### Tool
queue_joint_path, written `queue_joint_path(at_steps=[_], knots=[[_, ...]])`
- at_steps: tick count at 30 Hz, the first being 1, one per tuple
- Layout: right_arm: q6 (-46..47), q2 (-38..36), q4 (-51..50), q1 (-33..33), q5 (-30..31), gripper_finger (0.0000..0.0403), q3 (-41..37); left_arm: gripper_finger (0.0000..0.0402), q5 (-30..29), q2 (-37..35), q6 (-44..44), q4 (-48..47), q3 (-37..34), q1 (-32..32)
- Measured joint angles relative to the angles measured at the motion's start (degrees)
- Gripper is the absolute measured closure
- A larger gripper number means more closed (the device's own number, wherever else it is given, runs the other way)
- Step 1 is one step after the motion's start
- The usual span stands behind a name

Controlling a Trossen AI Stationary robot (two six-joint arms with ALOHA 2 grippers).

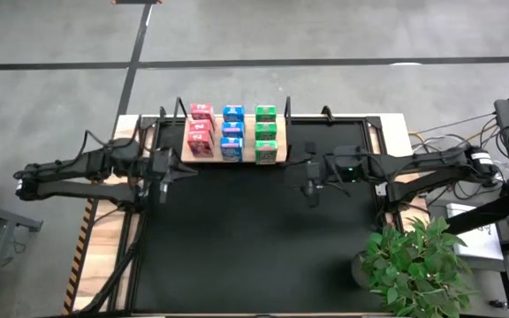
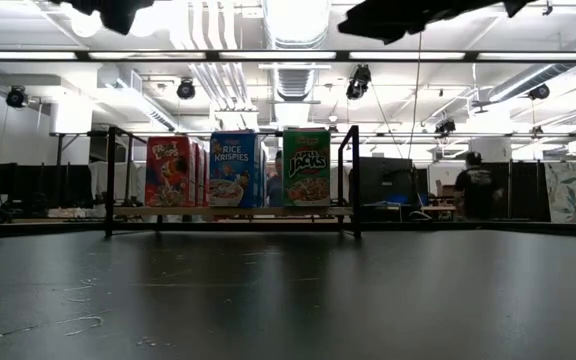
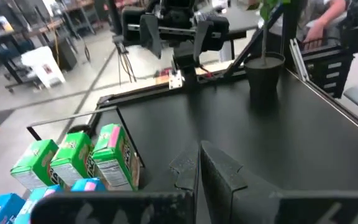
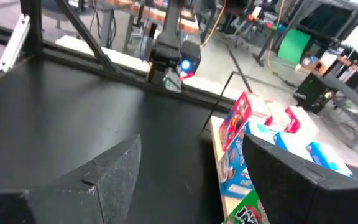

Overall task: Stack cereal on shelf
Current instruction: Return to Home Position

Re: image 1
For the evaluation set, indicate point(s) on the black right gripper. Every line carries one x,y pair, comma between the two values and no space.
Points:
314,170

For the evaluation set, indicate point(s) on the white flat box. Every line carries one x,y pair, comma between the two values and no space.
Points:
480,240

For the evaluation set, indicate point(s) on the green Apple Jacks cereal box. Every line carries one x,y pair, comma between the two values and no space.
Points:
266,151
265,113
266,131

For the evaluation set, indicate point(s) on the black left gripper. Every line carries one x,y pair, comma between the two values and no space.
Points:
159,165

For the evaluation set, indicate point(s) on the black table mat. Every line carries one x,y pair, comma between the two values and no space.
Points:
245,243

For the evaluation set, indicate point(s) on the red Froot Loops cereal box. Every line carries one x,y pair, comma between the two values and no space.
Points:
200,127
200,143
202,110

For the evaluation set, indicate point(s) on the brown object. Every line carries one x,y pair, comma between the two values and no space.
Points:
137,2

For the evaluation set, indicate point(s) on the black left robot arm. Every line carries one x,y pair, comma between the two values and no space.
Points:
69,165

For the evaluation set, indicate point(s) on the yellow black hazard tape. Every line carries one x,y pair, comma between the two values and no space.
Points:
80,252

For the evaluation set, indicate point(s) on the blue Rice Krispies cereal box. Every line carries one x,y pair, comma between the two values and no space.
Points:
233,113
231,148
233,129

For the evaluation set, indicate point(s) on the black camera stand beam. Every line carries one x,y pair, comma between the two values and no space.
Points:
484,214

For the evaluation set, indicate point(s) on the white metal bracket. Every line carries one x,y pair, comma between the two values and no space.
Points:
379,189

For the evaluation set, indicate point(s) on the green leafy potted plant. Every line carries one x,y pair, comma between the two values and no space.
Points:
413,265

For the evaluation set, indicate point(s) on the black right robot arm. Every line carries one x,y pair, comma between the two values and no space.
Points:
427,161

